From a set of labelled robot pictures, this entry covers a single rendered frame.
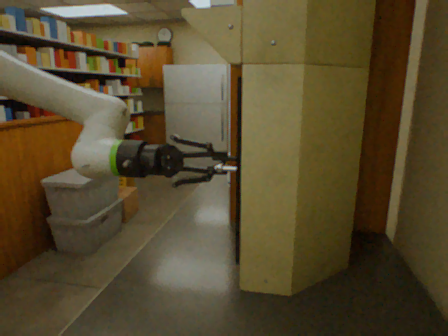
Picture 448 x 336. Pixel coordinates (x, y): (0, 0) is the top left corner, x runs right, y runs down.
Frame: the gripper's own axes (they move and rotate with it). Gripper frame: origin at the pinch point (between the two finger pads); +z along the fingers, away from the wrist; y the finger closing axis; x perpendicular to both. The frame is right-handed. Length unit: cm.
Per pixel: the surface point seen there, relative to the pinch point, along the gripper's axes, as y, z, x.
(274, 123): 10.4, 10.7, -10.9
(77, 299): -120, -120, 91
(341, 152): 3.8, 24.6, -1.9
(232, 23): 28.0, 2.6, -11.0
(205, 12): 30.1, -2.3, -11.0
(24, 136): -18, -190, 141
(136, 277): -26.0, -19.8, -10.5
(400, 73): 21, 43, 26
